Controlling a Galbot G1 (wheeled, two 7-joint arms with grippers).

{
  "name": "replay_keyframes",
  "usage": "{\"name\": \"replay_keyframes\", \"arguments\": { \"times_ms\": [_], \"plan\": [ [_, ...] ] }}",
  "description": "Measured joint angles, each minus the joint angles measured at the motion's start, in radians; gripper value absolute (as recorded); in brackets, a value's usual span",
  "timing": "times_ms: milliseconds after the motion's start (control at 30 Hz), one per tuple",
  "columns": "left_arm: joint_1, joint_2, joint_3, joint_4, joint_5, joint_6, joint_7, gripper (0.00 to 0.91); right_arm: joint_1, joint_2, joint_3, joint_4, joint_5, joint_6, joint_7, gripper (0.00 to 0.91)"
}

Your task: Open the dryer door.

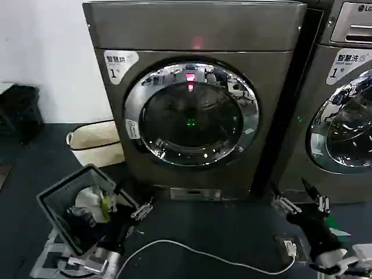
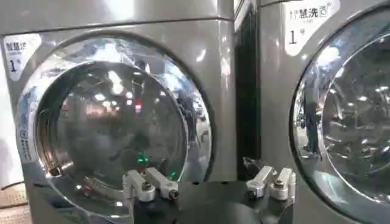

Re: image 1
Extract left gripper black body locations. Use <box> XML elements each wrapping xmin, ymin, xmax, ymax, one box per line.
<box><xmin>100</xmin><ymin>208</ymin><xmax>140</xmax><ymax>253</ymax></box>

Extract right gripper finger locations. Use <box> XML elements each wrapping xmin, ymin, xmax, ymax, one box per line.
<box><xmin>301</xmin><ymin>177</ymin><xmax>331</xmax><ymax>216</ymax></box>
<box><xmin>270</xmin><ymin>192</ymin><xmax>297</xmax><ymax>216</ymax></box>

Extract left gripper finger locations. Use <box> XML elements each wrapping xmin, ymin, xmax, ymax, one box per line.
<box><xmin>130</xmin><ymin>196</ymin><xmax>154</xmax><ymax>221</ymax></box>
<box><xmin>113</xmin><ymin>180</ymin><xmax>137</xmax><ymax>210</ymax></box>

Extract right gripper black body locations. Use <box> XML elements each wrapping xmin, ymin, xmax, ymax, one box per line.
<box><xmin>285</xmin><ymin>202</ymin><xmax>349</xmax><ymax>260</ymax></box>

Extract grey plastic laundry basket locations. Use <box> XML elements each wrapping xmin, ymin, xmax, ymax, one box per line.
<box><xmin>35</xmin><ymin>163</ymin><xmax>138</xmax><ymax>257</ymax></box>

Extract yellow-green cloth strip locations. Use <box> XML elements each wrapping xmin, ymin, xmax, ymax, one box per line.
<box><xmin>99</xmin><ymin>192</ymin><xmax>110</xmax><ymax>222</ymax></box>

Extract metal floor socket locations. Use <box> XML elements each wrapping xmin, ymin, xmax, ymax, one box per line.
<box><xmin>274</xmin><ymin>233</ymin><xmax>308</xmax><ymax>262</ymax></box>

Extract white cloth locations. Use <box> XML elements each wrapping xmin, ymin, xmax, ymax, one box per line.
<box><xmin>74</xmin><ymin>185</ymin><xmax>113</xmax><ymax>223</ymax></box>

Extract white plug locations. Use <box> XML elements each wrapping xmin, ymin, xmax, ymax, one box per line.
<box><xmin>282</xmin><ymin>239</ymin><xmax>298</xmax><ymax>257</ymax></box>

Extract dark cloth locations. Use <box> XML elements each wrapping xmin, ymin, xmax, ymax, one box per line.
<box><xmin>66</xmin><ymin>205</ymin><xmax>97</xmax><ymax>231</ymax></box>

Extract beige woven basket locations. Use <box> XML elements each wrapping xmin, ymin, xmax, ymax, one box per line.
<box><xmin>66</xmin><ymin>120</ymin><xmax>126</xmax><ymax>169</ymax></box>

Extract round glass washer door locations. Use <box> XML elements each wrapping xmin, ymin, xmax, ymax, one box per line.
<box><xmin>305</xmin><ymin>68</ymin><xmax>372</xmax><ymax>175</ymax></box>

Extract round glass dryer door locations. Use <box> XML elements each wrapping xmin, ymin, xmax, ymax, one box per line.
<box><xmin>124</xmin><ymin>56</ymin><xmax>260</xmax><ymax>169</ymax></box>

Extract black plastic crate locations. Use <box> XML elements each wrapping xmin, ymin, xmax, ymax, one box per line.
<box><xmin>0</xmin><ymin>83</ymin><xmax>45</xmax><ymax>146</ymax></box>

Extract grey washer with drawer panel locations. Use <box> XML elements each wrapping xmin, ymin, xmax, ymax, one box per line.
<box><xmin>271</xmin><ymin>0</ymin><xmax>372</xmax><ymax>204</ymax></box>

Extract grey dryer with number sticker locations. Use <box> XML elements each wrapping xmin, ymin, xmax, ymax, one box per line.
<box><xmin>82</xmin><ymin>0</ymin><xmax>325</xmax><ymax>202</ymax></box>

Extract white cable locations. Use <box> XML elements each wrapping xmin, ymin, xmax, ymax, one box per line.
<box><xmin>115</xmin><ymin>239</ymin><xmax>298</xmax><ymax>279</ymax></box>

